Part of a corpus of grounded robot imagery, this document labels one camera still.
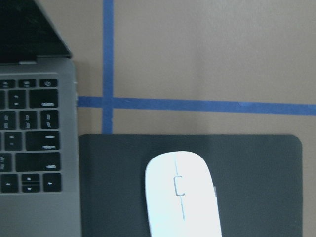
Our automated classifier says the white computer mouse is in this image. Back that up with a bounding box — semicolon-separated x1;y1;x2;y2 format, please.
145;151;222;237

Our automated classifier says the black cloth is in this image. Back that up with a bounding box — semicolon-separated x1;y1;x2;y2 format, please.
79;134;303;237

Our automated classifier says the grey laptop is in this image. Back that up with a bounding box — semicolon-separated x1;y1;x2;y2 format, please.
0;0;81;237

